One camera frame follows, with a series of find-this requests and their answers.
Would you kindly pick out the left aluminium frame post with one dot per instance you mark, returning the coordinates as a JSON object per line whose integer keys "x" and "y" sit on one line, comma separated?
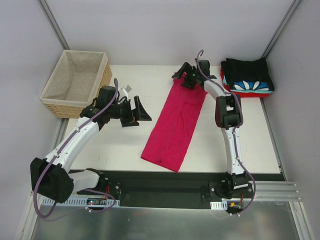
{"x": 53, "y": 24}

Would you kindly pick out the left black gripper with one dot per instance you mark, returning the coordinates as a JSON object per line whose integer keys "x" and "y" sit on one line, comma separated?
{"x": 131, "y": 114}

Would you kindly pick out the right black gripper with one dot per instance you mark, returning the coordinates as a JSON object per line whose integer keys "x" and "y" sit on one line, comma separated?
{"x": 188, "y": 78}

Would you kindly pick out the aluminium frame post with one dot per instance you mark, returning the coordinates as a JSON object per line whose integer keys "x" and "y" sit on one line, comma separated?
{"x": 281, "y": 27}
{"x": 53, "y": 24}

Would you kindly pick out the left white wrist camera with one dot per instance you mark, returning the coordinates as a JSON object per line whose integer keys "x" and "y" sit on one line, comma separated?
{"x": 124, "y": 92}

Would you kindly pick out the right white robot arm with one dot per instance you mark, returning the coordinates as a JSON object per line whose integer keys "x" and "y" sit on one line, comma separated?
{"x": 228, "y": 117}

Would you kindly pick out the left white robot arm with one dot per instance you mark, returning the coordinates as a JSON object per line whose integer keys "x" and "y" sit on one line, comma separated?
{"x": 51, "y": 176}

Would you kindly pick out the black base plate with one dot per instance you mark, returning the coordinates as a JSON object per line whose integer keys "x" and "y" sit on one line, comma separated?
{"x": 149, "y": 189}

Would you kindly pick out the pink t shirt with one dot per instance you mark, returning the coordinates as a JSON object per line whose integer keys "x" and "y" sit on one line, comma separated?
{"x": 171, "y": 136}

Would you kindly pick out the right aluminium frame post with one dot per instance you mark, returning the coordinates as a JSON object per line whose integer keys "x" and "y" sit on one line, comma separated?
{"x": 281, "y": 27}

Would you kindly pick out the wicker basket with liner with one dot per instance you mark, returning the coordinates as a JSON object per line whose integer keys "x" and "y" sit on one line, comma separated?
{"x": 75, "y": 82}

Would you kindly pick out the red t shirt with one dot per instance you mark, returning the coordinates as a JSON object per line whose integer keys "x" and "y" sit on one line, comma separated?
{"x": 243, "y": 94}

